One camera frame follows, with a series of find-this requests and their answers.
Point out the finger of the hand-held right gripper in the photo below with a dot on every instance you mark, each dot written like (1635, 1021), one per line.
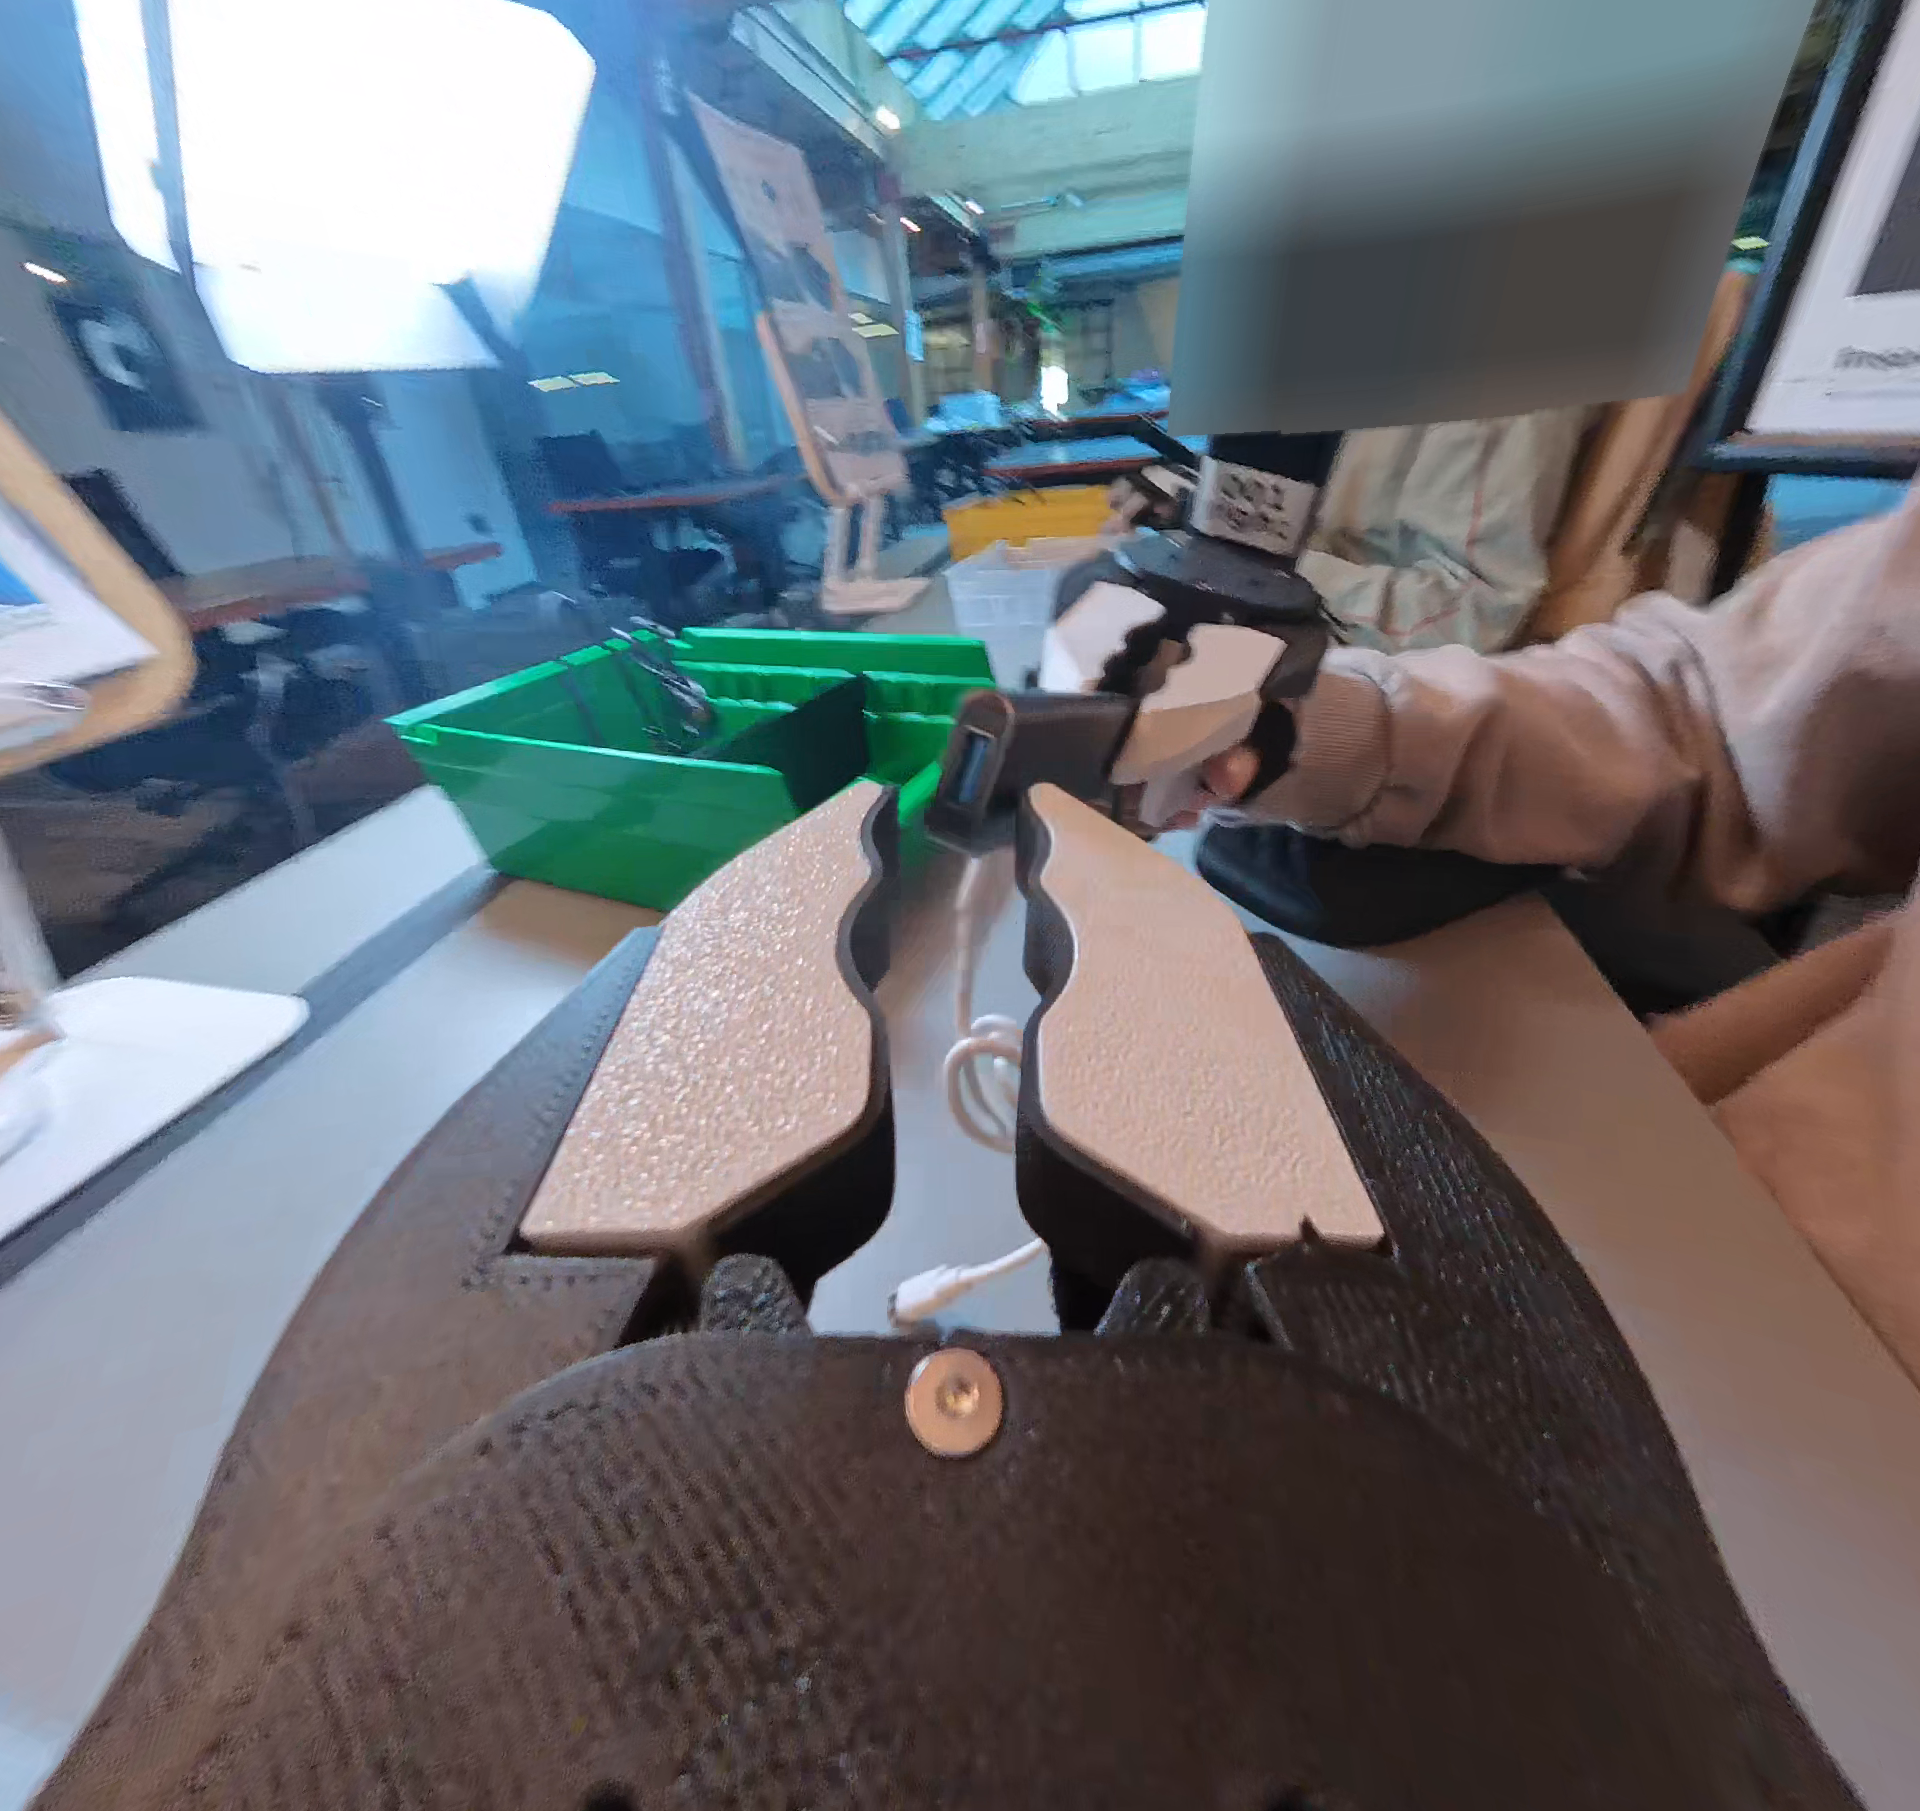
(1087, 636)
(1207, 693)

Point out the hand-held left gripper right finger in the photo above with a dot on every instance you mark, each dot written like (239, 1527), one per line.
(1186, 1060)

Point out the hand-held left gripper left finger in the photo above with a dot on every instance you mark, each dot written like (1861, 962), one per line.
(734, 1047)

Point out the grey metal usb hub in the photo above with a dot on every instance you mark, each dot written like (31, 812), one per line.
(1035, 739)

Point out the green plastic bin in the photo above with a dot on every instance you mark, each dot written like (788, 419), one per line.
(599, 820)

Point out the person's right forearm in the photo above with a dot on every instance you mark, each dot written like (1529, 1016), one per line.
(1620, 732)

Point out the person's right hand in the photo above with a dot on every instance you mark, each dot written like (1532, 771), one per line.
(1234, 778)

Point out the white plastic tub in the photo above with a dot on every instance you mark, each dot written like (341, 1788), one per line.
(990, 604)

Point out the yellow storage bin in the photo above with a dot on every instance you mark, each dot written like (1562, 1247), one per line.
(1035, 523)

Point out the black wrist rest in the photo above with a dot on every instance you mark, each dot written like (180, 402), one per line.
(1394, 905)

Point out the background document stand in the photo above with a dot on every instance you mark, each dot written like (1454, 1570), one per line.
(795, 283)

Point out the document stand with wooden board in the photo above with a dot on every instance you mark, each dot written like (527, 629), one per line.
(150, 1060)

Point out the framed poster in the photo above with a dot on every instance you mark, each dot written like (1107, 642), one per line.
(1874, 237)

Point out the printed instruction sheet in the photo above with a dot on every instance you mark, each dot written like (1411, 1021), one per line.
(44, 627)

